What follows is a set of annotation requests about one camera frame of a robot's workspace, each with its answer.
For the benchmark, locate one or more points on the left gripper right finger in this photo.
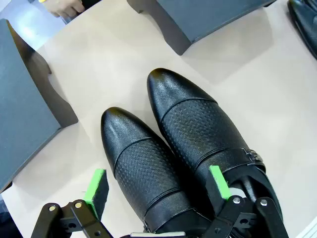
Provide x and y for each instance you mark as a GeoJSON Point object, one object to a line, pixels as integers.
{"type": "Point", "coordinates": [247, 220]}

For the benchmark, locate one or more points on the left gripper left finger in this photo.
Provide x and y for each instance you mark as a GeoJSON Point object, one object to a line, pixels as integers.
{"type": "Point", "coordinates": [74, 220]}

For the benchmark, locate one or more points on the black buckle dress shoe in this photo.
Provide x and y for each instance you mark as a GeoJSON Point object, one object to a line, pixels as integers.
{"type": "Point", "coordinates": [198, 124]}
{"type": "Point", "coordinates": [146, 168]}

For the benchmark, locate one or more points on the black plain leather shoe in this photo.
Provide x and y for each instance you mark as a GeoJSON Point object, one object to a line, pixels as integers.
{"type": "Point", "coordinates": [305, 22]}

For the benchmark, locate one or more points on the black shoe stand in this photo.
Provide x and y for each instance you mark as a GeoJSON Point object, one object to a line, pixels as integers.
{"type": "Point", "coordinates": [198, 17]}
{"type": "Point", "coordinates": [22, 111]}

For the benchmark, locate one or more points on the person's right hand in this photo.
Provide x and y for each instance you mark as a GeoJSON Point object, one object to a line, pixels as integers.
{"type": "Point", "coordinates": [65, 7]}

